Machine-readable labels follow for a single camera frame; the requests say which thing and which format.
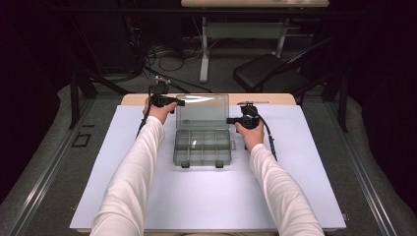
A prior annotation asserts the wooden table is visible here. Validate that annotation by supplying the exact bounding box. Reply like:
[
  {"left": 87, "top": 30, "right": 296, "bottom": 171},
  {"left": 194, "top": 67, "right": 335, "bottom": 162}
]
[{"left": 76, "top": 92, "right": 338, "bottom": 234}]

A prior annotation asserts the grey clear compartment box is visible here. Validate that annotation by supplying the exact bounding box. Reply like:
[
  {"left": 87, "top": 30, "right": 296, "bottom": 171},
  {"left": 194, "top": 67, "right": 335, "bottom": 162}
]
[{"left": 172, "top": 93, "right": 236, "bottom": 169}]

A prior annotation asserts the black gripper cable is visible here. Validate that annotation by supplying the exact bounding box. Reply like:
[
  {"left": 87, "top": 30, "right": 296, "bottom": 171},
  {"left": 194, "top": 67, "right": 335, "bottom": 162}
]
[
  {"left": 245, "top": 106, "right": 279, "bottom": 162},
  {"left": 135, "top": 86, "right": 155, "bottom": 140}
]

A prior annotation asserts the white-legged desk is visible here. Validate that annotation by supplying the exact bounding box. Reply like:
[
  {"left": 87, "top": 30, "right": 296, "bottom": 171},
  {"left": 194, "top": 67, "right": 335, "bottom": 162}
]
[{"left": 180, "top": 0, "right": 330, "bottom": 84}]

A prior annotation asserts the person's left hand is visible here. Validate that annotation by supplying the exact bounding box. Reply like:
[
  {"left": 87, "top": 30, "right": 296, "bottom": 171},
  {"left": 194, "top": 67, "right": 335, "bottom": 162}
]
[{"left": 143, "top": 97, "right": 178, "bottom": 125}]

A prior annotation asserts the black metal stand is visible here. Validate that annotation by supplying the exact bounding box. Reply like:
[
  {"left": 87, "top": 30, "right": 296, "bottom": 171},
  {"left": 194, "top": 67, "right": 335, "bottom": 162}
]
[
  {"left": 67, "top": 13, "right": 132, "bottom": 131},
  {"left": 323, "top": 72, "right": 349, "bottom": 134}
]

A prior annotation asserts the white board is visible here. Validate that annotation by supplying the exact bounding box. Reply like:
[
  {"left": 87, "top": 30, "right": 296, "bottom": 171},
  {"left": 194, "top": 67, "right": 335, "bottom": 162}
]
[{"left": 69, "top": 104, "right": 347, "bottom": 230}]

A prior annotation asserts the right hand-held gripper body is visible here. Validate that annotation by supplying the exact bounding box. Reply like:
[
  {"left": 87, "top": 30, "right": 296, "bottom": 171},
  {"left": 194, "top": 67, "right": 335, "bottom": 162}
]
[{"left": 236, "top": 100, "right": 270, "bottom": 130}]

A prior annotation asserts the bundle of floor cables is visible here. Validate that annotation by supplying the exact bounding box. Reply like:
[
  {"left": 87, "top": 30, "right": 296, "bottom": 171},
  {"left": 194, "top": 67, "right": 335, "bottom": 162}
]
[{"left": 124, "top": 16, "right": 214, "bottom": 94}]

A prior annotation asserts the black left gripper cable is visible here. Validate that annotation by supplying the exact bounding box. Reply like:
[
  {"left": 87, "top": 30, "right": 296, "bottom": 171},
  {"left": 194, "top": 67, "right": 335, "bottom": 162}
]
[{"left": 135, "top": 86, "right": 155, "bottom": 140}]

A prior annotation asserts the person's right hand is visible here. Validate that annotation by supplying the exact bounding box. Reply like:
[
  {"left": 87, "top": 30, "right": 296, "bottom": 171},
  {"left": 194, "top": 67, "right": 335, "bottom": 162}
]
[{"left": 235, "top": 123, "right": 266, "bottom": 152}]

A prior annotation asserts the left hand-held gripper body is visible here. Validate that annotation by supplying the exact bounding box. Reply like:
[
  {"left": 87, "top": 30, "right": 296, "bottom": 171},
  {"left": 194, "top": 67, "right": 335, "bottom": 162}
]
[{"left": 149, "top": 75, "right": 172, "bottom": 108}]

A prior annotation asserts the aluminium floor rail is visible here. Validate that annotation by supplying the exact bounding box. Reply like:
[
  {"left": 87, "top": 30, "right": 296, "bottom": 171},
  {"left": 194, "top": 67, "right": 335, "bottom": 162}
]
[
  {"left": 6, "top": 97, "right": 96, "bottom": 236},
  {"left": 323, "top": 101, "right": 399, "bottom": 236}
]

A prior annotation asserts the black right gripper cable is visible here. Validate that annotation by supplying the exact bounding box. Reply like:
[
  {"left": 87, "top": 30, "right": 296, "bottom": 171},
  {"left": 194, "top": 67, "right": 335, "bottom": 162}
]
[{"left": 245, "top": 106, "right": 279, "bottom": 162}]

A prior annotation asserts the black folding chair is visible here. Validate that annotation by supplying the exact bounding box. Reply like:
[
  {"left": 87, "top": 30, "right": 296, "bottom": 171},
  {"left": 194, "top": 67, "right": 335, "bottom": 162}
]
[{"left": 232, "top": 36, "right": 345, "bottom": 99}]

